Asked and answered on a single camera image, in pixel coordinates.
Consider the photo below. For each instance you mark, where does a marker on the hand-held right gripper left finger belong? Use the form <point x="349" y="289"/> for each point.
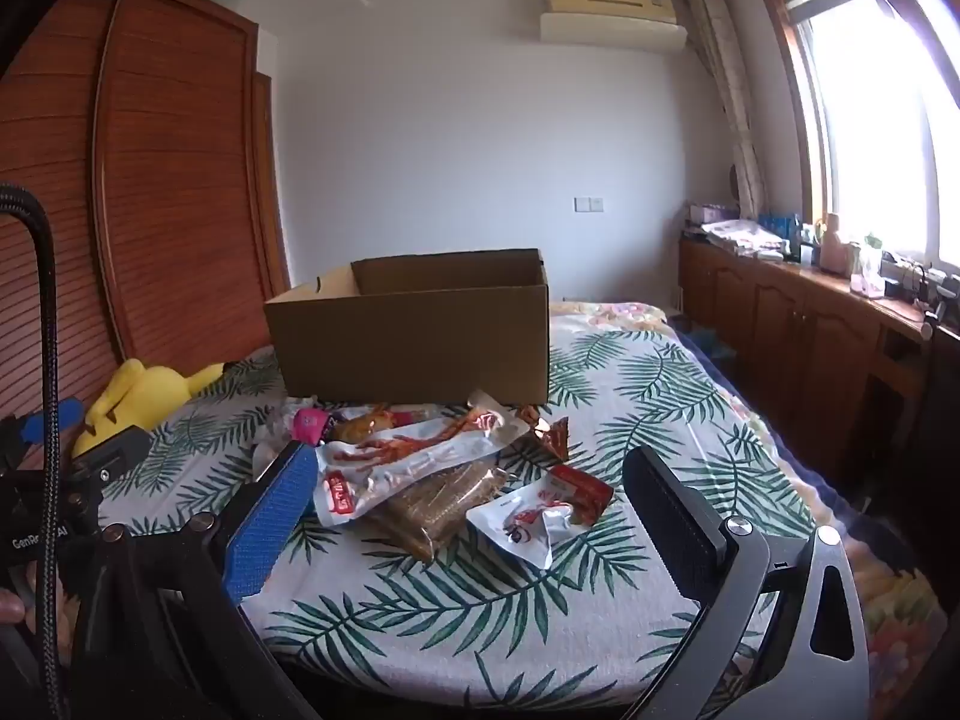
<point x="271" y="525"/>

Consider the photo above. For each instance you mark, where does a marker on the wall air conditioner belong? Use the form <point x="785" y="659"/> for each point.
<point x="611" y="19"/>

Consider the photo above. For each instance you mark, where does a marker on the brown cardboard box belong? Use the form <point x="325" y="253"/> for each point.
<point x="412" y="345"/>

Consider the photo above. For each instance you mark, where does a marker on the wooden low cabinet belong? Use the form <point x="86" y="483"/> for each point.
<point x="787" y="330"/>

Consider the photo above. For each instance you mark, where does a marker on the pink snack packet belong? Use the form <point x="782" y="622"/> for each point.
<point x="309" y="426"/>

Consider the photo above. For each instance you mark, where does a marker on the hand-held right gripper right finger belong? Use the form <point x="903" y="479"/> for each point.
<point x="664" y="517"/>

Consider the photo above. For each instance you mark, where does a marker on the leaf print blanket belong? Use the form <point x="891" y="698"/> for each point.
<point x="615" y="405"/>

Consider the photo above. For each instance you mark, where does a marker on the person's left hand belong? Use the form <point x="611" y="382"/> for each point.
<point x="11" y="604"/>

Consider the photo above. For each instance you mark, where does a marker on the purple box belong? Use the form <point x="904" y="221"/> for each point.
<point x="709" y="211"/>

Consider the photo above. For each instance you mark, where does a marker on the green capped bottle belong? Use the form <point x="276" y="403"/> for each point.
<point x="870" y="266"/>

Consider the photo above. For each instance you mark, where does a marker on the folded printed cloth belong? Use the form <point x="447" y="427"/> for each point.
<point x="739" y="234"/>

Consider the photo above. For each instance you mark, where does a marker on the floral quilt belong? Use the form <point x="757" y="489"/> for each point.
<point x="900" y="615"/>

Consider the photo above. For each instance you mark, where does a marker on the beige patterned curtain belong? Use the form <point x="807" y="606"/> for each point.
<point x="731" y="105"/>

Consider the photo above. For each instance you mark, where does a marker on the small white red snack packet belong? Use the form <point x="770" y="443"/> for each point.
<point x="525" y="521"/>

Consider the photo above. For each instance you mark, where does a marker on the wooden louvered wardrobe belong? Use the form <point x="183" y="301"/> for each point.
<point x="172" y="202"/>

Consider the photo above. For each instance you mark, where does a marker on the white chicken feet packet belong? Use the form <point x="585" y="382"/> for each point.
<point x="420" y="457"/>

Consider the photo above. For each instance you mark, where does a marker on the clear brown cracker packet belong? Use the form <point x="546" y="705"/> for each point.
<point x="442" y="506"/>

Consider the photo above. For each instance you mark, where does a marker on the pink bottle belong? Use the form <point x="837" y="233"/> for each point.
<point x="831" y="247"/>

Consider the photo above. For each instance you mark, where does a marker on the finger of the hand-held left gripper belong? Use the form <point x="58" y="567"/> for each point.
<point x="52" y="418"/>

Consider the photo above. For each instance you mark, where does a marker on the brown orange foil wrapper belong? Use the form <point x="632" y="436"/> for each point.
<point x="551" y="435"/>

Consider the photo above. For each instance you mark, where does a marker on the clear plastic packet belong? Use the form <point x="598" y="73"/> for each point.
<point x="271" y="435"/>

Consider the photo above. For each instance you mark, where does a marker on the red chicken drumstick packet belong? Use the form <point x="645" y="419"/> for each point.
<point x="367" y="426"/>

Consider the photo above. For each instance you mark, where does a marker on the wooden framed window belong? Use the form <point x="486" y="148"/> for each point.
<point x="862" y="112"/>

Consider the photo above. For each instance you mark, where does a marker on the yellow plush toy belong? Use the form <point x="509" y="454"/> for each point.
<point x="142" y="397"/>

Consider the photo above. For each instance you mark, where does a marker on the blue box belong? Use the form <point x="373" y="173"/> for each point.
<point x="778" y="225"/>

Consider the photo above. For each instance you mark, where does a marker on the white wall socket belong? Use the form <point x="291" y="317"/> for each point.
<point x="589" y="204"/>

